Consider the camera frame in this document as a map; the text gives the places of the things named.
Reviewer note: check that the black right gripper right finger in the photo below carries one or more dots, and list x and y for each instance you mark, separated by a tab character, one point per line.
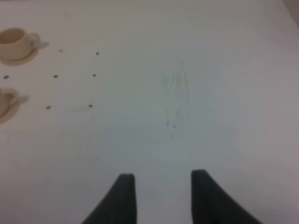
210	204

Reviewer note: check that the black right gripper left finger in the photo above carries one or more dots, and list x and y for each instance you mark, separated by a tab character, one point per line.
119	204

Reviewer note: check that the near teacup saucer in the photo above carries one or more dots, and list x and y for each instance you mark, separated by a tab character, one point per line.
11	111

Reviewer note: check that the teacup saucer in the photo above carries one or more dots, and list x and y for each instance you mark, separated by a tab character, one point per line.
22	61
11	111

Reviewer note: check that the near brown teacup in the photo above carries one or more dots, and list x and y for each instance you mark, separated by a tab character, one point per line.
8	98

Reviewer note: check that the brown teacup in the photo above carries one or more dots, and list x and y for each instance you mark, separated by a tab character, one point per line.
16	44
8	98

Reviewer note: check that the far teacup saucer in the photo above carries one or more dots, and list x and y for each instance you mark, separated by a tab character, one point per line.
22	61

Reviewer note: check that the far brown teacup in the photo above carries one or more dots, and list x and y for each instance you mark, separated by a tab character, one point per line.
16	44

